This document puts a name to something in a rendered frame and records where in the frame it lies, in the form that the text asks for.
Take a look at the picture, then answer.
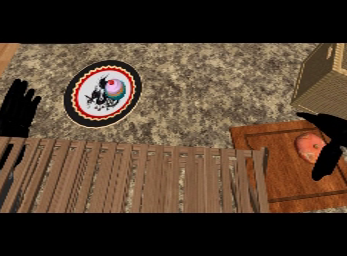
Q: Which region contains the black rimmed patterned plate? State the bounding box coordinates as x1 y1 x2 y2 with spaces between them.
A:
62 59 144 129

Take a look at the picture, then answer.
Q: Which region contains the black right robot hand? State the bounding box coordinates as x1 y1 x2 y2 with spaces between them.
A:
296 112 347 182

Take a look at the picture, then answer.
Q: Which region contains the brown wooden cutting board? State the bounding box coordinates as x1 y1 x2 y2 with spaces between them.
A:
229 120 347 214

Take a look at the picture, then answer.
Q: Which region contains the tan wicker basket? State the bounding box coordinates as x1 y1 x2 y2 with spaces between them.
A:
290 42 347 127

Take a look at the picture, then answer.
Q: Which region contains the pink and teal cupcake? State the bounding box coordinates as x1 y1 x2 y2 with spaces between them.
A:
104 78 127 102

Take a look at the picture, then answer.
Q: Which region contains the orange pink squash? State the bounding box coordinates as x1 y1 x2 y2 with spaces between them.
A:
294 132 328 165

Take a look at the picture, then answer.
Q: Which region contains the brown wooden slatted rack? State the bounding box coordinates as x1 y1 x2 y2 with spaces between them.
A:
0 134 272 214

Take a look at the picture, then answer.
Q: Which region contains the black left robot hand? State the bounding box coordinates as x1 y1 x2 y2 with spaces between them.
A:
0 78 43 169

